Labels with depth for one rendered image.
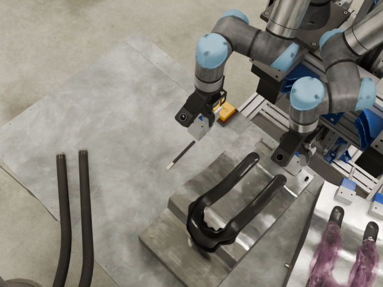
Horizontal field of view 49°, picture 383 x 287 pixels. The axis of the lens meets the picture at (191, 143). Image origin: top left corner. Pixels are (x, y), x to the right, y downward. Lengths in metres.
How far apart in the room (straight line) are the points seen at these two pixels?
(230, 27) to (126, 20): 1.86
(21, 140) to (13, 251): 0.86
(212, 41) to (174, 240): 0.58
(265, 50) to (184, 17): 1.87
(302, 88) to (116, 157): 0.69
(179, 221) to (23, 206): 1.22
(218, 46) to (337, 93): 0.30
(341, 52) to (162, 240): 0.70
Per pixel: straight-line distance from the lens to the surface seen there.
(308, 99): 1.01
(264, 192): 1.32
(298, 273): 1.28
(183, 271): 1.24
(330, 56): 1.12
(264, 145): 1.41
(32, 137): 1.53
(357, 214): 1.41
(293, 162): 1.31
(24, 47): 2.89
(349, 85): 1.06
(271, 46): 1.08
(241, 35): 1.10
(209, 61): 1.03
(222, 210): 1.23
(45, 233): 2.25
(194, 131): 1.31
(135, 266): 1.31
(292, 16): 1.06
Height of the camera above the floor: 2.08
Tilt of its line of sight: 62 degrees down
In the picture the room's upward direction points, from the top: 5 degrees clockwise
